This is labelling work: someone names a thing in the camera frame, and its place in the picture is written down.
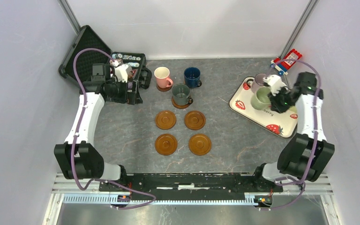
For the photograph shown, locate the black poker chip case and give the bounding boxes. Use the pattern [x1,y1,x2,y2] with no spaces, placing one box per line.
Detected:
[58,25,152,89]

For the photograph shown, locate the dark blue mug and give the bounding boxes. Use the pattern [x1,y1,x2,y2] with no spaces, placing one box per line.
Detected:
[184,67,201,81]

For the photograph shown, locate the light green mug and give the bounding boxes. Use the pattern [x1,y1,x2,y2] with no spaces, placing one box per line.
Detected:
[250,87,271,110]

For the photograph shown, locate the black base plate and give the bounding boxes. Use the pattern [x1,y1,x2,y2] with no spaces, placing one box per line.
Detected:
[98,172,284,201]

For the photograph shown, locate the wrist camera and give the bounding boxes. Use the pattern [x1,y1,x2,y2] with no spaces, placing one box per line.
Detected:
[262,75,288,96]
[110,60,132,83]

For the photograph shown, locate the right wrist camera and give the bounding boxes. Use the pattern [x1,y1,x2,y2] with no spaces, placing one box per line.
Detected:
[262,75,288,96]

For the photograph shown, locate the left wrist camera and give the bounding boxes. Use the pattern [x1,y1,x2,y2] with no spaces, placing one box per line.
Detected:
[110,60,132,83]

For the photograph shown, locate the mauve mug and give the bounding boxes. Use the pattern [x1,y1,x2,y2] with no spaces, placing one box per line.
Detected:
[246,73,266,93]

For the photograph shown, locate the aluminium frame rail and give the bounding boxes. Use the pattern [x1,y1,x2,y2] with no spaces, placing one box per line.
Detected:
[51,173,334,206]

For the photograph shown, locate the strawberry pattern tray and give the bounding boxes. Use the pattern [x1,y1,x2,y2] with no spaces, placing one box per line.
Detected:
[229,76,298,138]

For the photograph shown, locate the grooved wooden coaster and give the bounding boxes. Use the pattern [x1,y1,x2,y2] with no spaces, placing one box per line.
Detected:
[171,98,190,109]

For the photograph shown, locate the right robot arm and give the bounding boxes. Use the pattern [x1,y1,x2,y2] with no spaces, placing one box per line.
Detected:
[252,72,335,191]

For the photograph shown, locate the red blue toy truck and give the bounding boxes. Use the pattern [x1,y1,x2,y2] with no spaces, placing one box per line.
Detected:
[270,48,303,76]

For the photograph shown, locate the dark brown coaster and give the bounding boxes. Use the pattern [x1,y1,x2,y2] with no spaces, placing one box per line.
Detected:
[156,85,172,92]

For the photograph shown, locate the dark green mug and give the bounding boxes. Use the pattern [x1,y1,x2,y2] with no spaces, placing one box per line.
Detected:
[172,83,194,106]

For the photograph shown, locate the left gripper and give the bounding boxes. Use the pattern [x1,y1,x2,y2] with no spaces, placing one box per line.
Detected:
[107,78,143,105]

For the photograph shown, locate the pink mug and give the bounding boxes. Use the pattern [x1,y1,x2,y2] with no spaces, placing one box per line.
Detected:
[154,67,173,89]

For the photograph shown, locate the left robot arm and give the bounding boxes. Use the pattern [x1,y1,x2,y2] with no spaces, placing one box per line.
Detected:
[54,62,151,191]

